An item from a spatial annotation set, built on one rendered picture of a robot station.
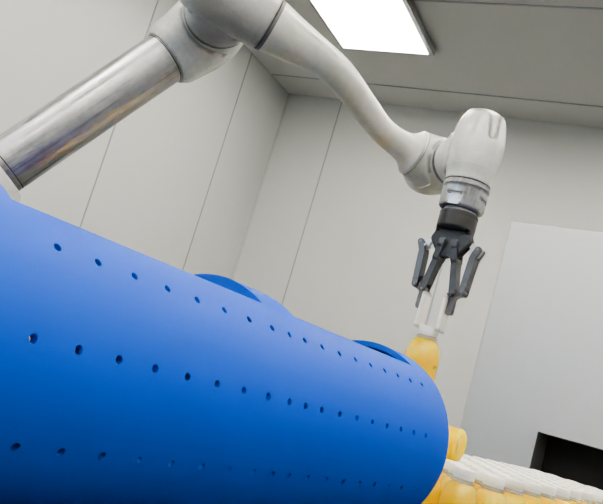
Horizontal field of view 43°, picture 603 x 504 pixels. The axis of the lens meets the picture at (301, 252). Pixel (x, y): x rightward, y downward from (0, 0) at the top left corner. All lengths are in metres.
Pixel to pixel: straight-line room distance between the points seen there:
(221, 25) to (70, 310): 0.90
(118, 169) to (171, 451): 4.29
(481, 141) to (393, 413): 0.65
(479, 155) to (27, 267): 1.07
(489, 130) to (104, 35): 3.50
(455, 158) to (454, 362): 4.07
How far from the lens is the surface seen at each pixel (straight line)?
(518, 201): 5.71
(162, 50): 1.52
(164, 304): 0.69
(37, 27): 4.42
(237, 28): 1.42
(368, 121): 1.57
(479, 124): 1.54
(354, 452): 0.98
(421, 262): 1.52
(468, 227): 1.50
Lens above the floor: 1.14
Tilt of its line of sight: 9 degrees up
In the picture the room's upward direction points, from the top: 16 degrees clockwise
